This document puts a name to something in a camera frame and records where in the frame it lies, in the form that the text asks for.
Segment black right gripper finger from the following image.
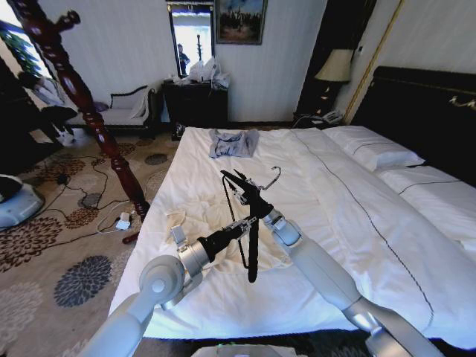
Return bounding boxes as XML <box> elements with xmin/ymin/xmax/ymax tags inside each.
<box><xmin>222</xmin><ymin>214</ymin><xmax>259</xmax><ymax>231</ymax></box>
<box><xmin>233</xmin><ymin>168</ymin><xmax>262</xmax><ymax>198</ymax></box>
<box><xmin>219</xmin><ymin>170</ymin><xmax>252</xmax><ymax>205</ymax></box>
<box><xmin>231</xmin><ymin>222</ymin><xmax>258</xmax><ymax>238</ymax></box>

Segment black hanger with silver hook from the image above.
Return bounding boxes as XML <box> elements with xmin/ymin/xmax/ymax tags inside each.
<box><xmin>221</xmin><ymin>166</ymin><xmax>283</xmax><ymax>283</ymax></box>

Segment white bed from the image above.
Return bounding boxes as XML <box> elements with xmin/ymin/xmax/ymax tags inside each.
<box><xmin>107</xmin><ymin>125</ymin><xmax>476</xmax><ymax>351</ymax></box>

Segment cream garment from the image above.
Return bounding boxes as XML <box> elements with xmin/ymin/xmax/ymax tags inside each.
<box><xmin>165</xmin><ymin>185</ymin><xmax>295</xmax><ymax>275</ymax></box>

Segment blue-grey shirt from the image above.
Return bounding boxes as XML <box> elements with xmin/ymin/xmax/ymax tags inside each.
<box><xmin>208</xmin><ymin>128</ymin><xmax>260</xmax><ymax>160</ymax></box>

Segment black cabinet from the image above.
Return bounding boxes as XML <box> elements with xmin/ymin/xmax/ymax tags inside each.
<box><xmin>161</xmin><ymin>80</ymin><xmax>230</xmax><ymax>129</ymax></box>

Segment dark nightstand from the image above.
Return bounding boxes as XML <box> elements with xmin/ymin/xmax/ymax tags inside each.
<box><xmin>292</xmin><ymin>106</ymin><xmax>347</xmax><ymax>130</ymax></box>

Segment white duvet with dark seam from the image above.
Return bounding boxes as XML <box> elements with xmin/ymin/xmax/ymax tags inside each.
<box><xmin>289</xmin><ymin>128</ymin><xmax>476</xmax><ymax>338</ymax></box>

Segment white telephone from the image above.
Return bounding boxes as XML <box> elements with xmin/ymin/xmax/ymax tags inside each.
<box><xmin>321</xmin><ymin>109</ymin><xmax>344</xmax><ymax>124</ymax></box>

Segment white robot front shell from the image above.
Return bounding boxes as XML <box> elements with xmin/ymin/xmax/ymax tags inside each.
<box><xmin>191</xmin><ymin>344</ymin><xmax>298</xmax><ymax>357</ymax></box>

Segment white plastic bags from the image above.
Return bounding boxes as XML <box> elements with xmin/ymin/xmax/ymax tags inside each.
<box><xmin>187</xmin><ymin>56</ymin><xmax>231</xmax><ymax>91</ymax></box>

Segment white pillow with dark stripe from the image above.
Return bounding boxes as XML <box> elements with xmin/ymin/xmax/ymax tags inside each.
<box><xmin>375</xmin><ymin>165</ymin><xmax>476</xmax><ymax>251</ymax></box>
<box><xmin>323</xmin><ymin>125</ymin><xmax>427</xmax><ymax>172</ymax></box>

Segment dark-framed chaise sofa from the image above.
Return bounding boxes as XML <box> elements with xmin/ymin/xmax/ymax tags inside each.
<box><xmin>68</xmin><ymin>84</ymin><xmax>159</xmax><ymax>139</ymax></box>

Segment table lamp with cream shade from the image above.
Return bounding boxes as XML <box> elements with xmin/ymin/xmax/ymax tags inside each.
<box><xmin>314</xmin><ymin>48</ymin><xmax>354</xmax><ymax>112</ymax></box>

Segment red-brown wooden coat stand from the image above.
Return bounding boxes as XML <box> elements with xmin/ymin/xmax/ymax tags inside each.
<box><xmin>7</xmin><ymin>0</ymin><xmax>152</xmax><ymax>245</ymax></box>

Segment framed painting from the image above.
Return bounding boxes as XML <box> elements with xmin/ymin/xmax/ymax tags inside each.
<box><xmin>214</xmin><ymin>0</ymin><xmax>269</xmax><ymax>46</ymax></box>

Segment dark headboard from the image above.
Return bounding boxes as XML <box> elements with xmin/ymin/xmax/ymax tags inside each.
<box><xmin>351</xmin><ymin>65</ymin><xmax>476</xmax><ymax>187</ymax></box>

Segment white round machine base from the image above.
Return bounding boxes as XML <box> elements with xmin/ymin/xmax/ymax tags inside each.
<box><xmin>0</xmin><ymin>173</ymin><xmax>45</xmax><ymax>230</ymax></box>

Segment dark wooden furniture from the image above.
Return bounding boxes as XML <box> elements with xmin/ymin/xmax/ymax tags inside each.
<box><xmin>0</xmin><ymin>55</ymin><xmax>77</xmax><ymax>176</ymax></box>

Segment window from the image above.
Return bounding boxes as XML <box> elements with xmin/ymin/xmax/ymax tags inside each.
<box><xmin>0</xmin><ymin>20</ymin><xmax>51</xmax><ymax>80</ymax></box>

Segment black floor cable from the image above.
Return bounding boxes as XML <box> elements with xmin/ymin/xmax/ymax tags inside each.
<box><xmin>33</xmin><ymin>154</ymin><xmax>129</xmax><ymax>241</ymax></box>

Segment dark-framed wall mirror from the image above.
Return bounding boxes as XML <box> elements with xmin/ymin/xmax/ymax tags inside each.
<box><xmin>166</xmin><ymin>1</ymin><xmax>217</xmax><ymax>80</ymax></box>

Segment gold wall trim strip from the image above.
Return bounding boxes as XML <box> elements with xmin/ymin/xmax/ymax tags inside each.
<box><xmin>342</xmin><ymin>0</ymin><xmax>405</xmax><ymax>124</ymax></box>

